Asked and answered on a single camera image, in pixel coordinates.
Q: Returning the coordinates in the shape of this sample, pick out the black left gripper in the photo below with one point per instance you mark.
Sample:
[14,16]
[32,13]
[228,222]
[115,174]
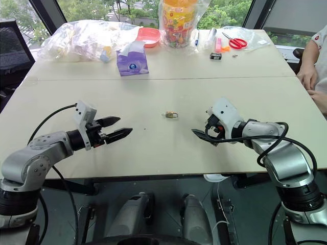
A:
[95,135]

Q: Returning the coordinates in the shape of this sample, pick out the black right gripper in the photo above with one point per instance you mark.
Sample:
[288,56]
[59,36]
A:
[215,128]

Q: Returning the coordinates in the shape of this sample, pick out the person's right forearm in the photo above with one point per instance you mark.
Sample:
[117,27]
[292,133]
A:
[309,51]

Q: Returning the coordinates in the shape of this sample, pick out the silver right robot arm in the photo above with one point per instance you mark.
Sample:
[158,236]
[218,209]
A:
[281,158]

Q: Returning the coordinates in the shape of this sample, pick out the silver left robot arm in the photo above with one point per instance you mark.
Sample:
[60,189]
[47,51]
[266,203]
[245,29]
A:
[23,160]

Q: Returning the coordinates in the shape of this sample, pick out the person's right hand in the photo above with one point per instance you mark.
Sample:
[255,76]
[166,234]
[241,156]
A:
[307,76]

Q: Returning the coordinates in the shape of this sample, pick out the person's left hand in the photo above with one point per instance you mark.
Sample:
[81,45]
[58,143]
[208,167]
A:
[320,100]

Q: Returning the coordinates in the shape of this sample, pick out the small brass padlock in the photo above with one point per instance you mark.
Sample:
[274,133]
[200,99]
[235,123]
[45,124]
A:
[169,114]

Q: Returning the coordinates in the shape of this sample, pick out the white disc under table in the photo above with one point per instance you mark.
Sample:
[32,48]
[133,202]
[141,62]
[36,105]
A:
[214,177]

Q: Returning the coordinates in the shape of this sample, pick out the purple tissue box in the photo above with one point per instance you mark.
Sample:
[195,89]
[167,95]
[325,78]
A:
[132,65]

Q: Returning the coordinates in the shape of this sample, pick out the small black box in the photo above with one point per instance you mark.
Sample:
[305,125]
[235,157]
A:
[215,56]

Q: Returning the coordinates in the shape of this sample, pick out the white tissue sheet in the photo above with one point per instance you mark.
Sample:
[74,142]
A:
[132,47]

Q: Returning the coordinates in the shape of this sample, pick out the grey rounded robot leg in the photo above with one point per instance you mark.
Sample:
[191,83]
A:
[195,219]
[127,217]

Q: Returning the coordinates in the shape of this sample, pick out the small orange plastic piece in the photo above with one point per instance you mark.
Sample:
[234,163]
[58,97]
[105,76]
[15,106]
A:
[225,49]

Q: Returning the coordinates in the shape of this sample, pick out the pink flat block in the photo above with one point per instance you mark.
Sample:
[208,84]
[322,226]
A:
[219,44]

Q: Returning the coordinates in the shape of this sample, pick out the large clear bag of items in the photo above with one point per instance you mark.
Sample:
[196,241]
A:
[81,38]

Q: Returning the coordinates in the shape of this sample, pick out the pink plastic bowl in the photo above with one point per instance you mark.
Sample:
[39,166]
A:
[148,37]

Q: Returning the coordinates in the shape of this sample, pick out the blue pen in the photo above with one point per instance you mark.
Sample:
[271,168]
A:
[197,38]

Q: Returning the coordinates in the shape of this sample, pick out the small clear plastic sleeve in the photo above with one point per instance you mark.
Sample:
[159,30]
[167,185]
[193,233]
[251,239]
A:
[212,34]

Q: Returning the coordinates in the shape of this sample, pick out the clear bag around jar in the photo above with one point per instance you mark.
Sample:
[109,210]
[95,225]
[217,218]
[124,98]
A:
[201,30]

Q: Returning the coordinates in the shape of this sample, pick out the flat clear plastic bag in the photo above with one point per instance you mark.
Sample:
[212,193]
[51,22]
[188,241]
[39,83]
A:
[256,38]

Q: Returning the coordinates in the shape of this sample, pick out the orange candy jar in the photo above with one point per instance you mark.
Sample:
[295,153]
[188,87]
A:
[178,23]

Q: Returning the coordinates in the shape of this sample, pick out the black chair armrest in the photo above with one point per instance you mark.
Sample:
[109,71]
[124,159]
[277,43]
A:
[297,61]

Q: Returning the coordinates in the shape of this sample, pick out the black mesh office chair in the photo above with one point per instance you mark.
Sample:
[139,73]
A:
[12,48]

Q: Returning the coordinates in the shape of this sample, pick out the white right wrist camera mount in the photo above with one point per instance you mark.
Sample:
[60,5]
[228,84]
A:
[227,112]

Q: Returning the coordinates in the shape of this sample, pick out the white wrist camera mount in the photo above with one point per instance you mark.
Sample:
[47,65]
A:
[227,112]
[84,111]

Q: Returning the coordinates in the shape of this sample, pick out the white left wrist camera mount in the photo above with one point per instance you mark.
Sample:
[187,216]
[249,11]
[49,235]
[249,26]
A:
[84,111]

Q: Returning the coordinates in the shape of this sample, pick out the black table frame bar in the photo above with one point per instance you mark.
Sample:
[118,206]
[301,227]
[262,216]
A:
[249,181]
[69,186]

